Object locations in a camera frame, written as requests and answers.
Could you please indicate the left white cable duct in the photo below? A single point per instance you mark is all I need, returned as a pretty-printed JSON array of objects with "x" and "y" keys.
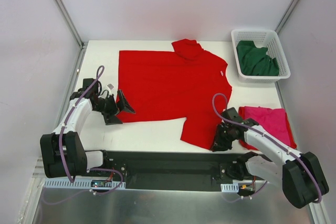
[{"x": 83, "y": 184}]

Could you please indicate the white cable duct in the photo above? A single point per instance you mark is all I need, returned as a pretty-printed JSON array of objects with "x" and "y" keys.
[
  {"x": 83, "y": 184},
  {"x": 230, "y": 188}
]

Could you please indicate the folded red t shirt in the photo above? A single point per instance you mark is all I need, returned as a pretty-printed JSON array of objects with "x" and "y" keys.
[{"x": 292, "y": 142}]

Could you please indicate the red t shirt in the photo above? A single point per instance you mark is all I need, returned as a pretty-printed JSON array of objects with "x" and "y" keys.
[
  {"x": 292, "y": 142},
  {"x": 188, "y": 82}
]

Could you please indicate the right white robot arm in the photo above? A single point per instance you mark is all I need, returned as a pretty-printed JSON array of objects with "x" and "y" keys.
[{"x": 299, "y": 175}]

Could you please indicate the green t shirt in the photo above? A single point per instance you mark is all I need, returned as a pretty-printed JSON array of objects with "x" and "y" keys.
[{"x": 255, "y": 61}]

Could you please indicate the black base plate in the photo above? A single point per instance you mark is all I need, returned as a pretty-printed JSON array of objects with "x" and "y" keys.
[{"x": 169, "y": 171}]

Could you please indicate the right white cable duct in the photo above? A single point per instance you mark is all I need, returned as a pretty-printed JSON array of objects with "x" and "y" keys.
[{"x": 230, "y": 188}]

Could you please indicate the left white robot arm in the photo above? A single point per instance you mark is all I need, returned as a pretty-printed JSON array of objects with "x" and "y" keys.
[{"x": 62, "y": 151}]

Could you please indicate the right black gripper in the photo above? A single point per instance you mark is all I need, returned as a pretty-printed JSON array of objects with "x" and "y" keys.
[{"x": 223, "y": 137}]

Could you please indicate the aluminium rail frame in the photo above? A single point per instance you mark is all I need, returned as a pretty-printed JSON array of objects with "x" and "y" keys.
[{"x": 101, "y": 62}]

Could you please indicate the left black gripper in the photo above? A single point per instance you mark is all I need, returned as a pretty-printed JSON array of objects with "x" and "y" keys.
[{"x": 113, "y": 109}]

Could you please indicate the white plastic basket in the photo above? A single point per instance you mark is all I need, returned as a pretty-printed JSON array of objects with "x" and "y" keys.
[{"x": 262, "y": 38}]

